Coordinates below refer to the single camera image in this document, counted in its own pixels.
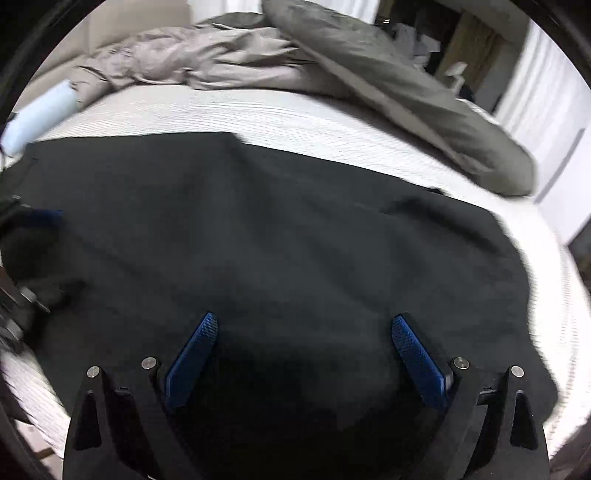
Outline wooden cabinet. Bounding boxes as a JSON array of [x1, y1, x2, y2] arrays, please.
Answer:
[[434, 9, 509, 93]]

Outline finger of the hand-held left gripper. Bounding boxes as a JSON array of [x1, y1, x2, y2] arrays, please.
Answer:
[[0, 267, 51, 319], [0, 196, 65, 232]]

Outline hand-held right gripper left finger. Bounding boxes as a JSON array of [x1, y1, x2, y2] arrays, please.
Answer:
[[62, 312, 219, 480]]

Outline dark grey blanket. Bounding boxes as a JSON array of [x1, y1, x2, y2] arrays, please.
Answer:
[[263, 0, 539, 197]]

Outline white curtain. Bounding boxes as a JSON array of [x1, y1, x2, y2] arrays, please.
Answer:
[[494, 18, 591, 250]]

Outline light grey duvet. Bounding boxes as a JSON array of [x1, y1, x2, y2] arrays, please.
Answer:
[[69, 14, 333, 100]]

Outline beige padded headboard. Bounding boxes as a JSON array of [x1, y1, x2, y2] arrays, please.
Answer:
[[28, 0, 195, 88]]

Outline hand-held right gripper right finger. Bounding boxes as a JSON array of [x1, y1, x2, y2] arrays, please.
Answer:
[[391, 313, 550, 480]]

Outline white textured bed mattress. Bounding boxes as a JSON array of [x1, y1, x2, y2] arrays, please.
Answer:
[[0, 85, 591, 462]]

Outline light blue bolster pillow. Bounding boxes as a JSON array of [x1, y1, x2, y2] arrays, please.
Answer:
[[2, 79, 88, 158]]

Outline black pants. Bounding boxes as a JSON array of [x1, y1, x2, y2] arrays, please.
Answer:
[[0, 131, 559, 480]]

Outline small white object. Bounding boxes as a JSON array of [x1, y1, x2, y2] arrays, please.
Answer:
[[444, 62, 468, 92]]

